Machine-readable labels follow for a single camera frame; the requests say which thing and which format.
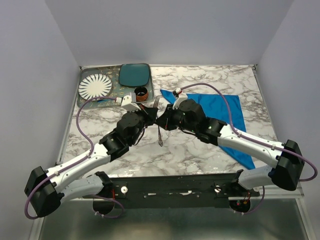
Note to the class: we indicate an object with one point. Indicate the white striped round plate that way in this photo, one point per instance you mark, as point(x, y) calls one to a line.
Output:
point(95, 85)

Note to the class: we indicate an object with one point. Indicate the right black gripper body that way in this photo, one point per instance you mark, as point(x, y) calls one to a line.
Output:
point(177, 119)

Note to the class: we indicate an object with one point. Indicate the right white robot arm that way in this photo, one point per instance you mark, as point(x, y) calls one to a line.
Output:
point(283, 161)

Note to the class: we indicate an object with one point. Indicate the blue cloth napkin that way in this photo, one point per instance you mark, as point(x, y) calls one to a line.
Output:
point(214, 107)

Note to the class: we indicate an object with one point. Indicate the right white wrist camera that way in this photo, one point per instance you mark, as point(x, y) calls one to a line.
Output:
point(180, 96)

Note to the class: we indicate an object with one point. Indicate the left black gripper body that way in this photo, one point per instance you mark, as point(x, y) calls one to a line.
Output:
point(142, 117)

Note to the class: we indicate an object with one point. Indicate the blue plastic fork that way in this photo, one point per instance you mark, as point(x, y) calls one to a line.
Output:
point(105, 100)

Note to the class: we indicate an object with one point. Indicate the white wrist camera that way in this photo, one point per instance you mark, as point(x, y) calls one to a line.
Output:
point(180, 96)
point(129, 103)

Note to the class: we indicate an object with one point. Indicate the green patterned tray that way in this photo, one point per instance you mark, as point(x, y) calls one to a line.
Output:
point(115, 81)

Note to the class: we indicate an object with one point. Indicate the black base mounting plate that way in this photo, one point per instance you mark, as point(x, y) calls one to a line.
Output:
point(174, 191)

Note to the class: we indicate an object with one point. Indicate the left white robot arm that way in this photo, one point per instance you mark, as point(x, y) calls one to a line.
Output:
point(44, 188)

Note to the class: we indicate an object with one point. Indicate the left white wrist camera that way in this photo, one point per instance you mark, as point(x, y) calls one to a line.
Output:
point(129, 103)

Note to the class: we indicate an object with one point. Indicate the orange brown mug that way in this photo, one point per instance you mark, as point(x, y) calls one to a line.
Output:
point(141, 94)

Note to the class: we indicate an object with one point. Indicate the teal square plate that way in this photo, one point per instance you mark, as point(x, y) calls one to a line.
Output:
point(134, 74)

